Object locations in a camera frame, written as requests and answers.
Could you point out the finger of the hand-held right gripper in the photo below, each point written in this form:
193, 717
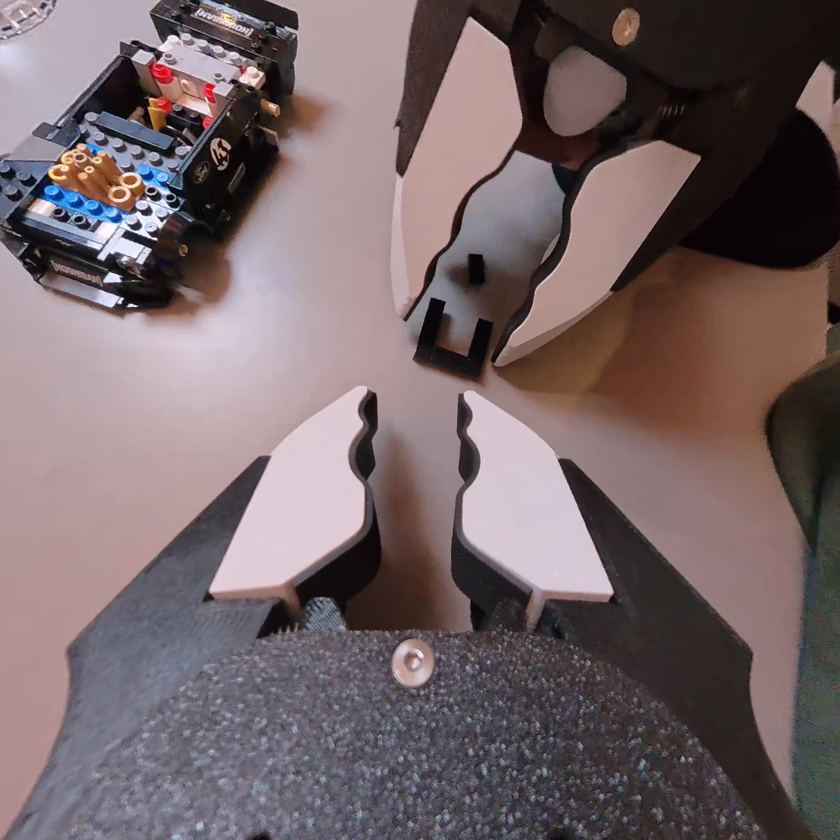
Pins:
446, 145
624, 223

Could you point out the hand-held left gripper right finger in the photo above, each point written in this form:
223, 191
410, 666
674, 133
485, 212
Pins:
532, 512

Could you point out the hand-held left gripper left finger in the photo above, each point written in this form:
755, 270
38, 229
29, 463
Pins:
302, 512

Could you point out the small black lego tile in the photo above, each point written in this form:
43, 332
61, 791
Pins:
475, 268

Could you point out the black lego frame assembly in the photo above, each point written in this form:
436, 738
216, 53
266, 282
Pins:
446, 362

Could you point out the lego car model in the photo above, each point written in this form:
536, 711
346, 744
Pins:
217, 164

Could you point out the clear lego windshield piece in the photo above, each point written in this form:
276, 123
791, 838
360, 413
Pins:
20, 16

